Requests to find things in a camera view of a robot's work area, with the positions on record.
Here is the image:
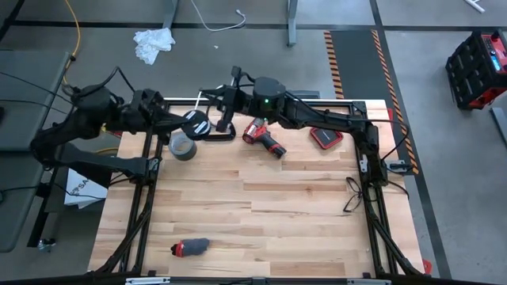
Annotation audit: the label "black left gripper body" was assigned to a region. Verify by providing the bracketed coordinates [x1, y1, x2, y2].
[126, 89, 167, 131]

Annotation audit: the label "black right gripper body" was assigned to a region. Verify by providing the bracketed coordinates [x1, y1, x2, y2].
[223, 85, 257, 116]

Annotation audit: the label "black cord spool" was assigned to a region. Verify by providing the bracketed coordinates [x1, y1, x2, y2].
[181, 109, 212, 141]

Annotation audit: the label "black C-clamp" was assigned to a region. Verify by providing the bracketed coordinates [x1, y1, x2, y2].
[204, 118, 237, 143]

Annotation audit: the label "white crumpled cloth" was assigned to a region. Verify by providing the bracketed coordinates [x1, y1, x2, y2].
[132, 27, 177, 66]

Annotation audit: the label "grey control box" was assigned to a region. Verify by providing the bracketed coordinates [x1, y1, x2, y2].
[291, 90, 320, 100]

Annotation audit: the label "grey table leg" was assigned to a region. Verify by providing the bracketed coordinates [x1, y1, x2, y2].
[162, 0, 180, 29]
[287, 0, 299, 48]

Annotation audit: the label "red black flat case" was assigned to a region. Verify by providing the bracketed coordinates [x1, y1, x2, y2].
[309, 126, 344, 150]

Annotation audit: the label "white printed bag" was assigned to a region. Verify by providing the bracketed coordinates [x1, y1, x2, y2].
[63, 168, 109, 210]

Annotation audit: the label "black yellow striped mat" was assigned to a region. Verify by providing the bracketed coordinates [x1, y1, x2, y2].
[323, 29, 420, 175]

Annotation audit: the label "grey glove with red cuff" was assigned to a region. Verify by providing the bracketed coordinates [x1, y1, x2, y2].
[170, 237, 211, 258]

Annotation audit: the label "grey folding table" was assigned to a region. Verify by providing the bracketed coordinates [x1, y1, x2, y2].
[0, 150, 51, 253]
[0, 50, 71, 152]

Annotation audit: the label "black safety glasses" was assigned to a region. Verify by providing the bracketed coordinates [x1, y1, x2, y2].
[342, 177, 364, 214]

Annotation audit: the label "silver connector box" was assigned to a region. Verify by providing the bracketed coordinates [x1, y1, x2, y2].
[386, 159, 414, 175]

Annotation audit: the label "red black tool box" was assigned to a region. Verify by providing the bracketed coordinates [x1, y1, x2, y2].
[445, 29, 507, 111]

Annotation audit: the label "white pipe piece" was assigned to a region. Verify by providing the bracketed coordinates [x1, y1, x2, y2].
[463, 0, 486, 13]

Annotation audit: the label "black aluminium table frame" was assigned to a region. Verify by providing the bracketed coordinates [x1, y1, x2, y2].
[90, 97, 428, 278]

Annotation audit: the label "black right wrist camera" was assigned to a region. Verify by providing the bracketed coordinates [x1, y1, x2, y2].
[215, 104, 235, 134]

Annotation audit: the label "grey duct tape roll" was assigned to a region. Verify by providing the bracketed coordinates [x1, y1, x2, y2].
[168, 131, 198, 162]

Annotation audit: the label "red black cordless drill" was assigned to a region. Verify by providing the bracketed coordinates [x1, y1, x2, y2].
[242, 117, 288, 159]

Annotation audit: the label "white floor cable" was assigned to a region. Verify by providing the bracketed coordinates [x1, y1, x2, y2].
[189, 0, 247, 32]

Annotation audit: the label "yellow extension cord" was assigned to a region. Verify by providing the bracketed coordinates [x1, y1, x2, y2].
[61, 0, 82, 86]

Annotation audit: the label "silver metal bracket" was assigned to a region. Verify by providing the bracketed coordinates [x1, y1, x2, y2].
[346, 278, 392, 285]
[125, 277, 171, 285]

